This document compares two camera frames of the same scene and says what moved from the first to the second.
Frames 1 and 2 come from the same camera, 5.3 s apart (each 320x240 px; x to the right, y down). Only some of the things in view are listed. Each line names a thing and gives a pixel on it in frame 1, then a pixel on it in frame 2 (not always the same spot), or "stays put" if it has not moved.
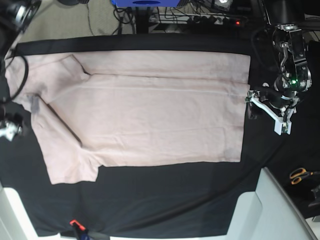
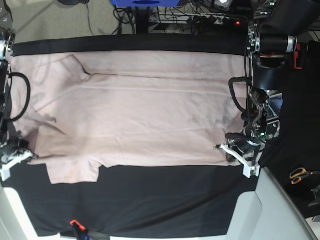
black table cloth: [197, 200] stays put
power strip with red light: [216, 20] stays put
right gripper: [280, 108] -> [247, 148]
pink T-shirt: [90, 110] stays put
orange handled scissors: [296, 175] stays put
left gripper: [11, 125] -> [12, 152]
